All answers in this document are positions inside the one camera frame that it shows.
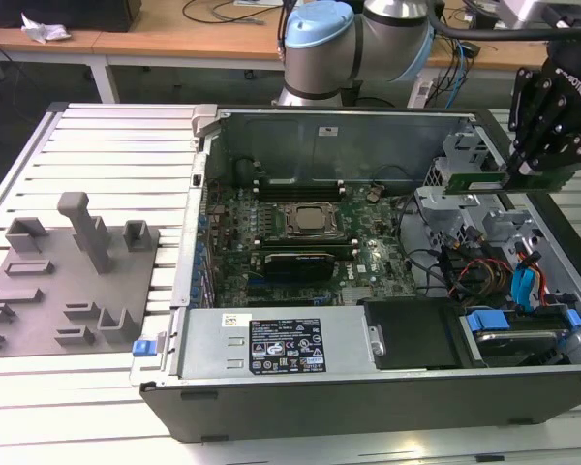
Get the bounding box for silver chipset heatsink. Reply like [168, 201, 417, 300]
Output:
[342, 287, 375, 305]

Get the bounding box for red yellow wire bundle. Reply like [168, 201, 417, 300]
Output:
[450, 257, 515, 297]

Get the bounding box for green RAM stick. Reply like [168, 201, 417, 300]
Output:
[442, 169, 574, 197]

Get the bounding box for crumpled white paper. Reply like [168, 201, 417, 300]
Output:
[20, 13, 73, 46]

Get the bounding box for wooden desk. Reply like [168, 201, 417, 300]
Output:
[0, 0, 581, 104]

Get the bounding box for black plastic shroud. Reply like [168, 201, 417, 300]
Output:
[356, 296, 461, 371]

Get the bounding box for black looped case wire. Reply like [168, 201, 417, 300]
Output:
[397, 196, 450, 297]

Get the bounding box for large black box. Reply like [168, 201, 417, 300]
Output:
[0, 0, 142, 34]

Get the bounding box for black RAM slot bank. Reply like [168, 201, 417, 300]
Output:
[253, 174, 348, 203]
[252, 234, 361, 253]

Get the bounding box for installed RAM stick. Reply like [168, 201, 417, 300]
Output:
[260, 176, 343, 188]

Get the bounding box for white power strip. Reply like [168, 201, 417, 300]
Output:
[408, 77, 435, 109]

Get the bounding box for black open PC case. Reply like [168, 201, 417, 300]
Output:
[130, 104, 581, 445]

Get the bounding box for CPU socket with metal cover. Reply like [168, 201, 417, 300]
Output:
[277, 201, 346, 239]

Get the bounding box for black desk cable loops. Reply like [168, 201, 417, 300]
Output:
[181, 0, 291, 30]

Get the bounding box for blue hanging cable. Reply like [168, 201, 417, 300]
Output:
[450, 41, 470, 109]

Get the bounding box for grey metal drive cage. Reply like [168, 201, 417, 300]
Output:
[413, 129, 549, 265]

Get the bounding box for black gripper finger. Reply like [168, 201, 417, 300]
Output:
[527, 76, 581, 174]
[505, 67, 539, 190]

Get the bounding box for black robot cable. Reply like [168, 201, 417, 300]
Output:
[432, 0, 581, 44]

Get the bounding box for grey power supply with label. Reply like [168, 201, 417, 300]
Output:
[177, 304, 389, 382]

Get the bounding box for blue flat data cable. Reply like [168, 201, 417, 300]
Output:
[510, 266, 539, 312]

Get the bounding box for green motherboard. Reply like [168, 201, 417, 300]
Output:
[205, 181, 417, 307]

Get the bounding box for blue disk carrier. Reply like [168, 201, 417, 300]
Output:
[463, 309, 580, 367]

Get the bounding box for black graphics card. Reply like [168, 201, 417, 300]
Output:
[262, 250, 336, 283]

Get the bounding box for grey parts rack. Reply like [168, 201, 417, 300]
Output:
[0, 189, 163, 358]

